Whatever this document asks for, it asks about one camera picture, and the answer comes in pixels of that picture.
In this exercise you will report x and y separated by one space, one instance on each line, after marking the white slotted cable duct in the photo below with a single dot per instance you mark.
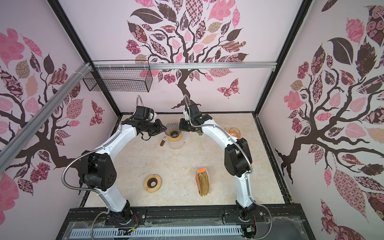
154 232

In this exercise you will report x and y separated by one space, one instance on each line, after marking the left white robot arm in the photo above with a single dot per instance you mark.
98 169

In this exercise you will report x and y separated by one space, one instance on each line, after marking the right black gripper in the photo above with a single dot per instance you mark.
182 126

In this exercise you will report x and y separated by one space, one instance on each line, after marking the aluminium rail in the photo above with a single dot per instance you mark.
174 66
11 150

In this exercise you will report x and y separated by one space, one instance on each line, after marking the back aluminium rail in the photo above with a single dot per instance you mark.
174 66

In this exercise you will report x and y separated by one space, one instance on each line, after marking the wooden dripper ring holder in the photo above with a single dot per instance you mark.
174 136

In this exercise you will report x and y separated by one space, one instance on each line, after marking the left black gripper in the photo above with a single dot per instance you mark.
159 128

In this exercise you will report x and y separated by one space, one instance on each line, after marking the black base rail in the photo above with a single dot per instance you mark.
271 222

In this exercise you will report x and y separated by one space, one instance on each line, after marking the clear glass carafe brown handle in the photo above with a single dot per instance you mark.
173 143

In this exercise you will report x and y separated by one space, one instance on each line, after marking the black wire basket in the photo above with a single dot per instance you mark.
120 76

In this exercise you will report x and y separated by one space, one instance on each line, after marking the grey glass dripper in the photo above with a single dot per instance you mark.
171 127

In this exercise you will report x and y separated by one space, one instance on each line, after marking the left aluminium rail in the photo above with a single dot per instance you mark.
11 150

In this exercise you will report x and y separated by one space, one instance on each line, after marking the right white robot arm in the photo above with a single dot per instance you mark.
237 155

